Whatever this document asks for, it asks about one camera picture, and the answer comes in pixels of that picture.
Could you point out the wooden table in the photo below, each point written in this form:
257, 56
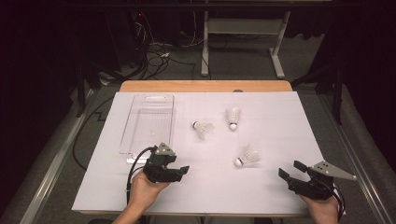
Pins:
186, 85

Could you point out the black stand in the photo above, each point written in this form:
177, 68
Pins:
337, 99
81, 93

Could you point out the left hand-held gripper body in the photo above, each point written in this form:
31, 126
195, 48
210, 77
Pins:
158, 171

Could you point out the dark table grommet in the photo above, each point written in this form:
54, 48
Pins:
238, 90

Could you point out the person's left hand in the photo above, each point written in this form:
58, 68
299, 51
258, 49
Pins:
143, 193

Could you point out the white shuttlecock with blue band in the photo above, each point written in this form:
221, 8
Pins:
204, 128

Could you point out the white metal desk frame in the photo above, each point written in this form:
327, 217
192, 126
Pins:
243, 26

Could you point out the aluminium floor rail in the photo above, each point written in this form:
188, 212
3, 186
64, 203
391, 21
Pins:
59, 158
351, 155

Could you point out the white sheet mat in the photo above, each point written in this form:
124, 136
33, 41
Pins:
218, 186

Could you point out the dark equipment rack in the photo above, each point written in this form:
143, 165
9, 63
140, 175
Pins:
137, 37

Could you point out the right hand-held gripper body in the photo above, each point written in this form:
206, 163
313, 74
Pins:
317, 188

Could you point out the clear plastic tray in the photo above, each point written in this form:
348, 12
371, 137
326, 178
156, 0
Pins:
149, 124

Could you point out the person's right hand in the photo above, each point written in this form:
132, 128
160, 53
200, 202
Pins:
323, 211

